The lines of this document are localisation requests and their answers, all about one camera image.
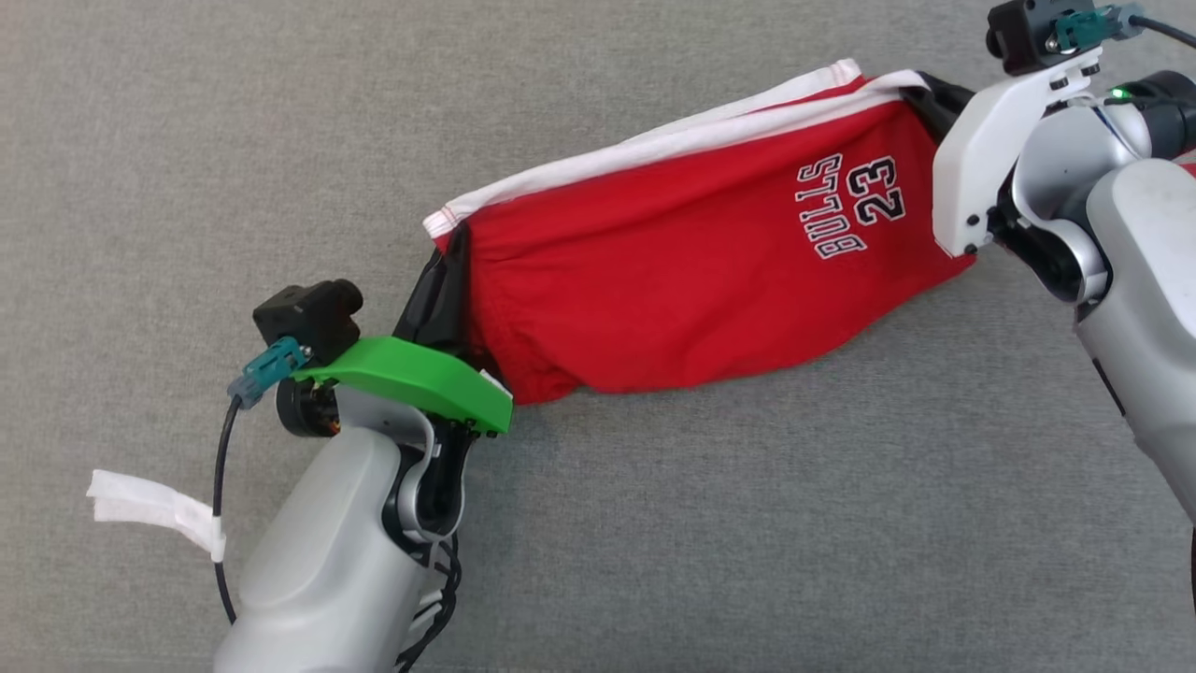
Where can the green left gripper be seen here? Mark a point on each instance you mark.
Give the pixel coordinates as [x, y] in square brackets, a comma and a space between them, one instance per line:
[411, 374]

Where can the teal left camera connector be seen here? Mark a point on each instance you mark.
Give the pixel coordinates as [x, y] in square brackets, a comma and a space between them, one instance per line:
[266, 369]

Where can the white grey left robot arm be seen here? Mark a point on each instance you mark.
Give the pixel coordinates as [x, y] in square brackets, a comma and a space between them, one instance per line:
[327, 561]

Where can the red white basketball shorts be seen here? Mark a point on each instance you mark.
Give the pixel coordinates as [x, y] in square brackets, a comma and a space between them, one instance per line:
[673, 280]

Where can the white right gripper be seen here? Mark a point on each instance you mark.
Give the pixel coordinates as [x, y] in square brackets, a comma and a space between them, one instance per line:
[981, 140]

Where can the grey fabric sofa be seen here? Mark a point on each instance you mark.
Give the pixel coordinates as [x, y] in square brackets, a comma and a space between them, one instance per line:
[654, 523]

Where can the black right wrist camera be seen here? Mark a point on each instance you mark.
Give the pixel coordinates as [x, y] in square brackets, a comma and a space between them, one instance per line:
[1028, 33]

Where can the teal right camera connector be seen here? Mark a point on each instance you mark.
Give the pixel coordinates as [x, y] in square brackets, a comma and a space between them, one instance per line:
[1089, 28]

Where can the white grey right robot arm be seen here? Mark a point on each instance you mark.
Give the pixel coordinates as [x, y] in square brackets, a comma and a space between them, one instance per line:
[1140, 262]

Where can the teal camera connector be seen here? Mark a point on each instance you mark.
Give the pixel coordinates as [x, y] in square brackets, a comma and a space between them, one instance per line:
[1089, 28]
[266, 369]

